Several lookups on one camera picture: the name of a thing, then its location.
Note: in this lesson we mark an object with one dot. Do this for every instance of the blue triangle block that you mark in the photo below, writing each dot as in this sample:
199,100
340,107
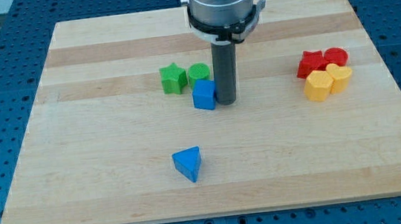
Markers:
188,162

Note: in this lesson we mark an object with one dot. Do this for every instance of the blue cube block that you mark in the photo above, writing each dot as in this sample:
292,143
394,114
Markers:
204,94

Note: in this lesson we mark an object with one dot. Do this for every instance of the green cylinder block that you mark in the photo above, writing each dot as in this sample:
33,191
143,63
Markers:
198,71

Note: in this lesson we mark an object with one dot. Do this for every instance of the green star block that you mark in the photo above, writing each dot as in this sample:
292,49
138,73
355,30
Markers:
173,79

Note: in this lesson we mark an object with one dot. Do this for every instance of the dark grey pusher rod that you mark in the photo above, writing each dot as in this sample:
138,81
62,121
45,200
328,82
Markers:
224,69

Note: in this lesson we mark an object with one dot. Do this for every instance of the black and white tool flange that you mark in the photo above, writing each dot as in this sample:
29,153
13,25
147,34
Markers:
225,34

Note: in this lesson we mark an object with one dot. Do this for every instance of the wooden board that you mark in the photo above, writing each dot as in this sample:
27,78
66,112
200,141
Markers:
101,133

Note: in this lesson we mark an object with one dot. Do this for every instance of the yellow hexagon block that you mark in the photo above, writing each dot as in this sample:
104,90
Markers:
318,85

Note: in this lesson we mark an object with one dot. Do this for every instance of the red star block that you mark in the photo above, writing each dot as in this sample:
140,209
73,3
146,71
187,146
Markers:
310,61

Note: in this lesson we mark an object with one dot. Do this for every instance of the yellow heart block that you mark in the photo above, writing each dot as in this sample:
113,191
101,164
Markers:
341,76

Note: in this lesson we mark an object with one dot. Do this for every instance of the red cylinder block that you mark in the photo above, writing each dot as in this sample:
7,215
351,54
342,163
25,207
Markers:
337,56

